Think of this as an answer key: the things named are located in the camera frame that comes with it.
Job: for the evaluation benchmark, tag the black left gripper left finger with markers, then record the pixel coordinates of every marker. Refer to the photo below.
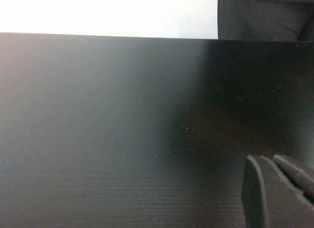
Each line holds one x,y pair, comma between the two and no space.
265,193

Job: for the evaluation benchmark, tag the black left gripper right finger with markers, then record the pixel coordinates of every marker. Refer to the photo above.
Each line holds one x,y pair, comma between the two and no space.
296,174

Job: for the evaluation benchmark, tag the person in black clothing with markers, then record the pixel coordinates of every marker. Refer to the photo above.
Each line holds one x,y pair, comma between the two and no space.
262,15

